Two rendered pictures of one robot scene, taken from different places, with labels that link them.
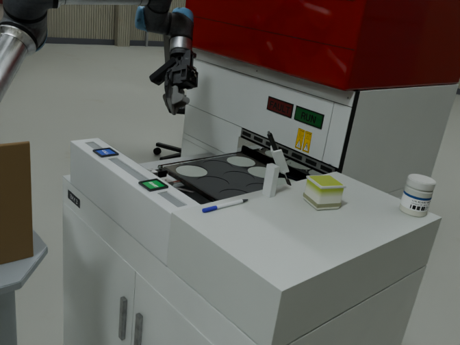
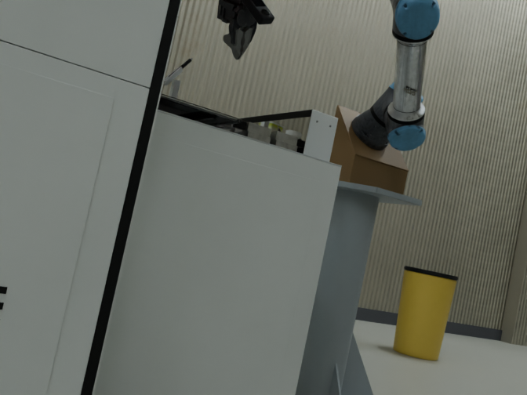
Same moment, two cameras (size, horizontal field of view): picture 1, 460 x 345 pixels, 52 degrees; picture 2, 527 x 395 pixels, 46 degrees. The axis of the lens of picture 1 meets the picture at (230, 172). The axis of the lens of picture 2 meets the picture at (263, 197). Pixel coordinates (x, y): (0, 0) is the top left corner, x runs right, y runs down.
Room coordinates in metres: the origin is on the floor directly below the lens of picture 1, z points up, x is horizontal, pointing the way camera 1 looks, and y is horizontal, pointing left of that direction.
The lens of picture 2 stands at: (3.11, 0.74, 0.58)
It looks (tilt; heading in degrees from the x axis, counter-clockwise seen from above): 4 degrees up; 193
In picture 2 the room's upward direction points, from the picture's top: 12 degrees clockwise
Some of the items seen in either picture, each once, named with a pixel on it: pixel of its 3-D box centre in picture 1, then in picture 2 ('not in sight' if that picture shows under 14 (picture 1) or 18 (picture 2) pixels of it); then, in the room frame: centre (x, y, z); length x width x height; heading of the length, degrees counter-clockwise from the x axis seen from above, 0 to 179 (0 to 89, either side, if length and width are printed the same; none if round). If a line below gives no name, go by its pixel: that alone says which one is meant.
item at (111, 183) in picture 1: (127, 192); (270, 140); (1.20, 0.28, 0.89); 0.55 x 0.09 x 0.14; 44
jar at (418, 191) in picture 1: (417, 195); not in sight; (1.16, -0.50, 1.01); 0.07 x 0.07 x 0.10
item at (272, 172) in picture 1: (276, 170); (171, 84); (1.15, -0.12, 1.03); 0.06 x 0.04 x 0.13; 134
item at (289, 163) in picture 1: (279, 167); not in sight; (1.56, -0.17, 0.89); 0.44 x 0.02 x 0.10; 44
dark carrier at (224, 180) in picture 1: (238, 178); (159, 107); (1.40, -0.03, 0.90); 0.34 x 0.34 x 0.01; 44
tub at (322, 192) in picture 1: (323, 192); not in sight; (1.12, -0.25, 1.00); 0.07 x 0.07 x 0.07; 24
